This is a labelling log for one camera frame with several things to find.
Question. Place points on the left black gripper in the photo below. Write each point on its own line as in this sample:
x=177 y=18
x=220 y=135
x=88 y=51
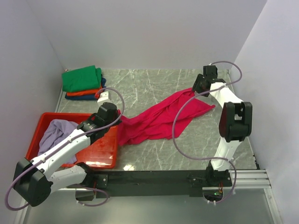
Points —
x=116 y=114

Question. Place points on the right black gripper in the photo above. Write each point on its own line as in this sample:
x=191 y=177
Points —
x=196 y=86

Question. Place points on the pink red t-shirt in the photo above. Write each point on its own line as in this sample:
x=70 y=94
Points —
x=156 y=122

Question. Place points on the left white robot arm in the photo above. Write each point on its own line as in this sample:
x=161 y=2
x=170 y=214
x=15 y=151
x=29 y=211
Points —
x=34 y=180

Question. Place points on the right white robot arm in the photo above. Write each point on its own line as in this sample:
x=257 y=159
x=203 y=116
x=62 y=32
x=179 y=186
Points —
x=234 y=126

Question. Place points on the folded navy t-shirt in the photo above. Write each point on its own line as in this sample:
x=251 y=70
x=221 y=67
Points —
x=87 y=97

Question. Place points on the folded orange t-shirt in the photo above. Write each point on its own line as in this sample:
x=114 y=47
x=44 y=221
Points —
x=83 y=93

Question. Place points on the folded green t-shirt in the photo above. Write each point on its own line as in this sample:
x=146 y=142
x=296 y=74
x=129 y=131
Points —
x=82 y=79

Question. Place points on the red plastic bin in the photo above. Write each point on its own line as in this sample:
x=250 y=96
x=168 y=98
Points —
x=101 y=154

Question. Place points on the lavender t-shirt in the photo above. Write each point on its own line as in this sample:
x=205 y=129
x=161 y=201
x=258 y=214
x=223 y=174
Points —
x=58 y=130

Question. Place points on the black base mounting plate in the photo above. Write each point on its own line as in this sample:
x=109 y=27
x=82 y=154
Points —
x=155 y=183

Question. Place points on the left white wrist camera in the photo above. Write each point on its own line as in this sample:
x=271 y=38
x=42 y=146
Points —
x=103 y=97

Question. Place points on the aluminium rail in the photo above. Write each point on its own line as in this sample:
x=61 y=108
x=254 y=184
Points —
x=252 y=179

